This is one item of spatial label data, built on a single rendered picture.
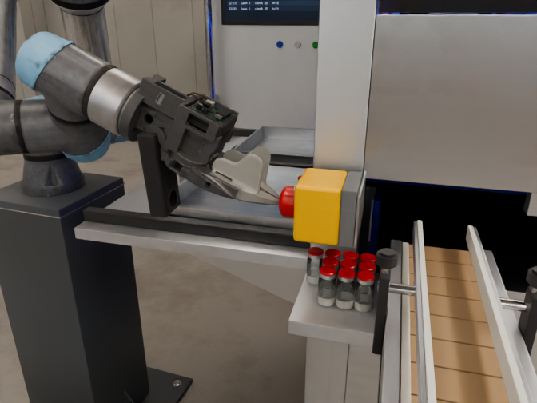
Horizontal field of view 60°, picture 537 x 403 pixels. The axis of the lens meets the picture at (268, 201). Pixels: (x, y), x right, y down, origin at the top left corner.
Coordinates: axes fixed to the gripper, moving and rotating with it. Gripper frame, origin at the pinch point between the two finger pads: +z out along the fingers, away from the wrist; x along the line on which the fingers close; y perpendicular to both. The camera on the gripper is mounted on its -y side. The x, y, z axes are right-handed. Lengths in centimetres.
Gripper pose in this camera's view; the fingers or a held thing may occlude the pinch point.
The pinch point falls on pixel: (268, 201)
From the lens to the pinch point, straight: 58.4
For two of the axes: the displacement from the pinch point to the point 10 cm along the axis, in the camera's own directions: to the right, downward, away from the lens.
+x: 2.6, -3.7, 8.9
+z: 8.7, 4.8, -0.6
